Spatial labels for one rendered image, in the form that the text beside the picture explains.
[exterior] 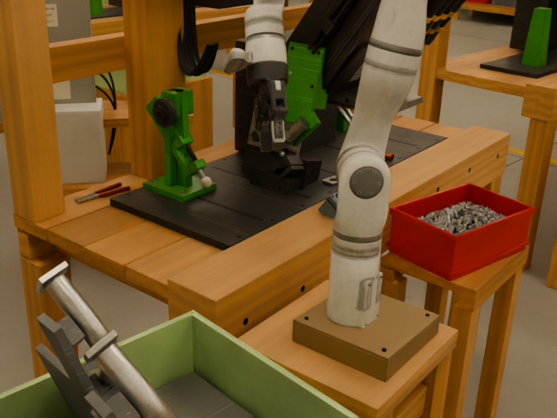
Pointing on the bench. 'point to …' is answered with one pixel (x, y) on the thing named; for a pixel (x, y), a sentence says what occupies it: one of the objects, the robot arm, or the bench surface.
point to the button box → (329, 206)
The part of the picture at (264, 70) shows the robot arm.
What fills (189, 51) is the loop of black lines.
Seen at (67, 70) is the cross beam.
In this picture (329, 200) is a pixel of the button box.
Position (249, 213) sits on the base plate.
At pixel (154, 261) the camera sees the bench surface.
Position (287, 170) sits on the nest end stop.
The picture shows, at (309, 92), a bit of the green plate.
